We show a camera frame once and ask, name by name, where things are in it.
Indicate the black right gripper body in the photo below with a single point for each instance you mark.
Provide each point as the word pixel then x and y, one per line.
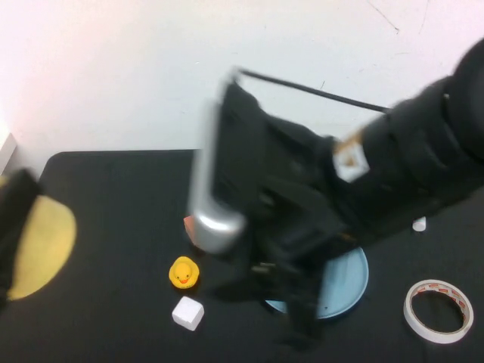
pixel 283 181

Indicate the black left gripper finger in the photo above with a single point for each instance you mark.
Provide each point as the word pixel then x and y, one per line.
pixel 17 211

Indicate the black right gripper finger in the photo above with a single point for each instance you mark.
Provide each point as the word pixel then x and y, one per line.
pixel 304 302
pixel 268 287

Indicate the yellow plastic cup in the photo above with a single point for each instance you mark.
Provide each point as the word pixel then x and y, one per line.
pixel 49 246

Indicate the blue cup stand with pegs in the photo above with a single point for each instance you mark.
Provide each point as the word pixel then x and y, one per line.
pixel 348 280

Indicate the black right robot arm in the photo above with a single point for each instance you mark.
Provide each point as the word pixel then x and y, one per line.
pixel 416 143

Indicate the white foam cube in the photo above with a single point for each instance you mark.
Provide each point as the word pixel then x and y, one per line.
pixel 187 314

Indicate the yellow rubber duck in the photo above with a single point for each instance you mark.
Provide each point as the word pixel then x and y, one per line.
pixel 183 274

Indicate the orange foam cube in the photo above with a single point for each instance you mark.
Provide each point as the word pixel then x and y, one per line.
pixel 189 227

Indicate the white adhesive tape roll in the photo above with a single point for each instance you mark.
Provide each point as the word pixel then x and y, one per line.
pixel 435 337

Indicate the white green glue stick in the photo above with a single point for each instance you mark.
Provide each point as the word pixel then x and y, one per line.
pixel 419 225

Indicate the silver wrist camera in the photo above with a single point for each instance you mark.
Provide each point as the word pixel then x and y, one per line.
pixel 215 230

